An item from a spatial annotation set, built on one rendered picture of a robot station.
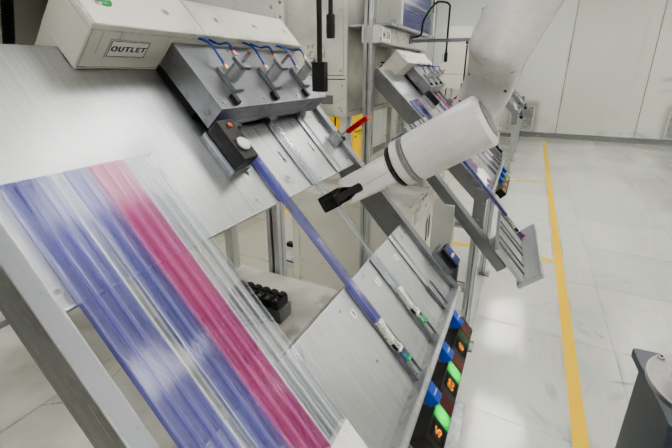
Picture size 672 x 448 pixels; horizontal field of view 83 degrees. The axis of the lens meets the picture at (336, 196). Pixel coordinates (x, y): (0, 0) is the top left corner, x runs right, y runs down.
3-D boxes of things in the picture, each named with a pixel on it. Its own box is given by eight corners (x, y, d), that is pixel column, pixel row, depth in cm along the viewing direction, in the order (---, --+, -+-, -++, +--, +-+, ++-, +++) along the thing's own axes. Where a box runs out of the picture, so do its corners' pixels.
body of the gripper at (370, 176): (401, 139, 69) (354, 165, 75) (382, 148, 61) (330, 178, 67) (421, 175, 70) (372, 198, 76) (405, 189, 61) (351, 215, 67)
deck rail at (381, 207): (438, 297, 93) (459, 286, 90) (437, 301, 91) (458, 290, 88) (265, 72, 97) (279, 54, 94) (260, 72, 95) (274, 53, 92)
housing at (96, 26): (267, 87, 96) (302, 45, 88) (61, 99, 54) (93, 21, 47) (248, 62, 96) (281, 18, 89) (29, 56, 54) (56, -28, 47)
